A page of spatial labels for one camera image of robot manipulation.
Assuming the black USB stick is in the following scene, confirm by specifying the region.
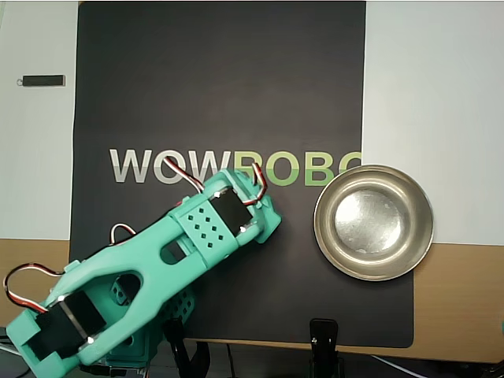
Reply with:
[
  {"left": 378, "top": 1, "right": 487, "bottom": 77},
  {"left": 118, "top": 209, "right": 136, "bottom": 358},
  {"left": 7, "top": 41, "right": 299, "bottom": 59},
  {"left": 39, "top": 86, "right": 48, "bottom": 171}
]
[{"left": 16, "top": 74, "right": 67, "bottom": 88}]

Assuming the black table clamp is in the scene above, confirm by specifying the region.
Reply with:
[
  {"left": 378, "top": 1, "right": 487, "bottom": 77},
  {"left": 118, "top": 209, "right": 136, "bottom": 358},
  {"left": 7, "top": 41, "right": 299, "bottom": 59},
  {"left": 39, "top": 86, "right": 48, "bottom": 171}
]
[{"left": 163, "top": 317, "right": 213, "bottom": 378}]

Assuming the thin black hanging cable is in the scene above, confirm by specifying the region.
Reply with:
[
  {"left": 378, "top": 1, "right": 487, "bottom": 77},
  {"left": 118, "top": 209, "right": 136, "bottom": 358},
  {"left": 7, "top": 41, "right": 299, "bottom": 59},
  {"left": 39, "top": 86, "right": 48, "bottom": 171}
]
[{"left": 226, "top": 341, "right": 238, "bottom": 378}]

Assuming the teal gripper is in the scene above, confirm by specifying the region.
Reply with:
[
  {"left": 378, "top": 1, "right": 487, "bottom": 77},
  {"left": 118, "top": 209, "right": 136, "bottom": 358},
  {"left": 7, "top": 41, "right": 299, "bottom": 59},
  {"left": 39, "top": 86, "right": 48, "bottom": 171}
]
[{"left": 251, "top": 195, "right": 283, "bottom": 245}]

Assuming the black mat with WOWROBO print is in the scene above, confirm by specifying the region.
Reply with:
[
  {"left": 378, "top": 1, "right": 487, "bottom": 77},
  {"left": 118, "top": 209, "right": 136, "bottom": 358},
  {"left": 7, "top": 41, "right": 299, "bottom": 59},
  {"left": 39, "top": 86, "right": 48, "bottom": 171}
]
[{"left": 65, "top": 1, "right": 415, "bottom": 350}]

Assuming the metal bowl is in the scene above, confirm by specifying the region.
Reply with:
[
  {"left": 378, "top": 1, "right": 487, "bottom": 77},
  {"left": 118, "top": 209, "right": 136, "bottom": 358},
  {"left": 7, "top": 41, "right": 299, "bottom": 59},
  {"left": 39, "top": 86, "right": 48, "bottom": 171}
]
[{"left": 313, "top": 164, "right": 435, "bottom": 282}]

